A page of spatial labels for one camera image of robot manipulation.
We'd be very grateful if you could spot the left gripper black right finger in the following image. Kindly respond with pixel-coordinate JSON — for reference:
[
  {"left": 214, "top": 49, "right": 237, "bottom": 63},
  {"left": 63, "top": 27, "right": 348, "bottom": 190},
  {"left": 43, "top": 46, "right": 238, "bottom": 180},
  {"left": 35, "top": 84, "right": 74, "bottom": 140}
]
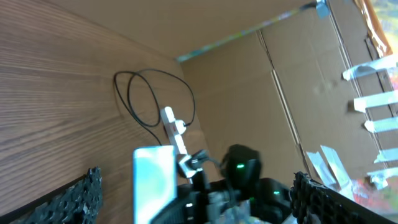
[{"left": 289, "top": 171, "right": 394, "bottom": 224}]

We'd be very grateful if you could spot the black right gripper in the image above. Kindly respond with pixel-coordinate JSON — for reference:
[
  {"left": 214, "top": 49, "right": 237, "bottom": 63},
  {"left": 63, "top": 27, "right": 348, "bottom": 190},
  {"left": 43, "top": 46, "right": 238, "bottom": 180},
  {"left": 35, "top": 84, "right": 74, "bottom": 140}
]
[{"left": 149, "top": 174, "right": 243, "bottom": 224}]

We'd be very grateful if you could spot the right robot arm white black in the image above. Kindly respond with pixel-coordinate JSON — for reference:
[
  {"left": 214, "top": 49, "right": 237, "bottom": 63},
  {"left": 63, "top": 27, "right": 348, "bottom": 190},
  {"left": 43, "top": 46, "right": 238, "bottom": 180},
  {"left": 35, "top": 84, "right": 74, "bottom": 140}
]
[{"left": 150, "top": 144, "right": 292, "bottom": 223}]

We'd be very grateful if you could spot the white power strip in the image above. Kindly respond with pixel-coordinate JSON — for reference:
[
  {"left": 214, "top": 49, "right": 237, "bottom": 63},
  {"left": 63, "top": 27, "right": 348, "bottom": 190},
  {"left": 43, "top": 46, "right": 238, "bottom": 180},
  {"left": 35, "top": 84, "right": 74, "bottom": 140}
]
[{"left": 160, "top": 106, "right": 188, "bottom": 154}]

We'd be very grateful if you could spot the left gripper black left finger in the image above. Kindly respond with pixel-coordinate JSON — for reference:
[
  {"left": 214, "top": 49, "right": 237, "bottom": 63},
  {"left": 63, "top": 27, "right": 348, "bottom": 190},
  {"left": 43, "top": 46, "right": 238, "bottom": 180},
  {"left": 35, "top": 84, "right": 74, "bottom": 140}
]
[{"left": 1, "top": 167, "right": 103, "bottom": 224}]

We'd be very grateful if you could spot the white charger plug adapter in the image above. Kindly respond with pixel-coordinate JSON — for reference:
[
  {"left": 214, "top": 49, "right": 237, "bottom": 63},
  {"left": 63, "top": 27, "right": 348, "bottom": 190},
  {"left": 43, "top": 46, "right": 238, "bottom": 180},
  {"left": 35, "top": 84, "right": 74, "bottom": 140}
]
[{"left": 171, "top": 119, "right": 187, "bottom": 135}]

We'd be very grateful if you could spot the Galaxy smartphone with teal screen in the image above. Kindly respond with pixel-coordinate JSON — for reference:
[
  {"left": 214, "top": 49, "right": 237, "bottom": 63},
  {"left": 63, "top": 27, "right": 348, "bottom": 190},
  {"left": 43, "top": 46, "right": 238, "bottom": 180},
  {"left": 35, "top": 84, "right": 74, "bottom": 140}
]
[{"left": 132, "top": 146, "right": 177, "bottom": 224}]

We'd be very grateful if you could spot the black USB charging cable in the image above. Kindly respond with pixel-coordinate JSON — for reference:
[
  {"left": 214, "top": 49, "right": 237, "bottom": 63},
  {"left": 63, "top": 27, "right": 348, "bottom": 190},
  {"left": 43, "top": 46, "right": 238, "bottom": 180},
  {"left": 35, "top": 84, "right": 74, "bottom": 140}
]
[{"left": 113, "top": 68, "right": 197, "bottom": 146}]

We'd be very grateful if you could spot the brown cardboard box wall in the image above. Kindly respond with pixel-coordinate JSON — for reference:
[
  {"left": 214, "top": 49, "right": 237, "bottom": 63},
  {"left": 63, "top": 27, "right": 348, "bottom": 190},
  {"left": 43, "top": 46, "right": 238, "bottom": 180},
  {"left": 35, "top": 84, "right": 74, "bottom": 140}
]
[{"left": 40, "top": 0, "right": 398, "bottom": 215}]

